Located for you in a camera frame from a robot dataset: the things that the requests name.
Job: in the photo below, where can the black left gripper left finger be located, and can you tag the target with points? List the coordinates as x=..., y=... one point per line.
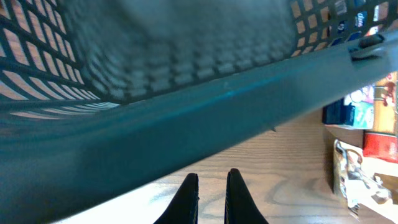
x=183, y=208

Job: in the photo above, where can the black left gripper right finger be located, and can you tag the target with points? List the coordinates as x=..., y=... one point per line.
x=239, y=205

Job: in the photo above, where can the red yellow spaghetti packet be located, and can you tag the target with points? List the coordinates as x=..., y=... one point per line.
x=381, y=141

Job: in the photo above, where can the beige snack bag right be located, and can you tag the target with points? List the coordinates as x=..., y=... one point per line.
x=359, y=180

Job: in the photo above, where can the grey plastic mesh basket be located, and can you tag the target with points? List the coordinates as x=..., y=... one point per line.
x=101, y=97

